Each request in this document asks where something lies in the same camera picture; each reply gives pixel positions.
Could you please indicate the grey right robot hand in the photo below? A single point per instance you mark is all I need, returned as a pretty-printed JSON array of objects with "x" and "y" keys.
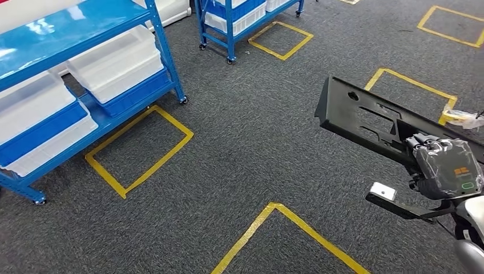
[{"x": 450, "y": 170}]

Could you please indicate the black plastic panel part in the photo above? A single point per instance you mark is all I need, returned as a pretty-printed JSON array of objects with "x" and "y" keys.
[{"x": 340, "y": 109}]

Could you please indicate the blue wheeled shelf rack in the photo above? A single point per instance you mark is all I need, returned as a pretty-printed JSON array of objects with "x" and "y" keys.
[{"x": 230, "y": 38}]

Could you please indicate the blue metal shelf rack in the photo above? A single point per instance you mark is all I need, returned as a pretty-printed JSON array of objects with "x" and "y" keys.
[{"x": 56, "y": 34}]

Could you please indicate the crumpled tape and plastic wrap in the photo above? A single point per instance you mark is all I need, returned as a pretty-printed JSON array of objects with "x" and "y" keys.
[{"x": 463, "y": 118}]

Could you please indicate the yellow floor tape square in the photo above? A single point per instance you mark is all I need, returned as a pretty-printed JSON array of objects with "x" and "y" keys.
[
  {"x": 349, "y": 1},
  {"x": 102, "y": 174},
  {"x": 416, "y": 84},
  {"x": 247, "y": 236}
]

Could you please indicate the black camera bracket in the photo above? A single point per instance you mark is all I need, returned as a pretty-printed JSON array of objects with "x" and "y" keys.
[{"x": 408, "y": 211}]

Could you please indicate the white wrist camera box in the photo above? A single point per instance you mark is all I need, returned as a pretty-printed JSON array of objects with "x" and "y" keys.
[{"x": 382, "y": 191}]

